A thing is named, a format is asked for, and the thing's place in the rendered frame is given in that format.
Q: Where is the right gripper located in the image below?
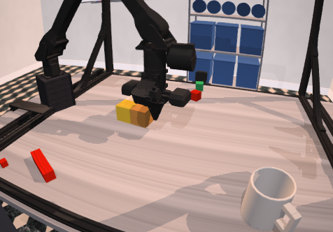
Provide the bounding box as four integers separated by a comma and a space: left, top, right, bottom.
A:
121, 68, 191, 121

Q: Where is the green cube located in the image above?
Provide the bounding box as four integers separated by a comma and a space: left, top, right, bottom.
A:
195, 81, 204, 91

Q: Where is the yellow cube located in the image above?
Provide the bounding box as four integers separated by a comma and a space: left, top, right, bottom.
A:
115, 99, 136, 124

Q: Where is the grey mug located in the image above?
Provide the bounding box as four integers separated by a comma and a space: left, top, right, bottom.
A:
241, 167, 302, 232

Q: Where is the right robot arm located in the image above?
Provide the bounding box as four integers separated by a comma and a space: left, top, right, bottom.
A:
34, 0, 197, 106

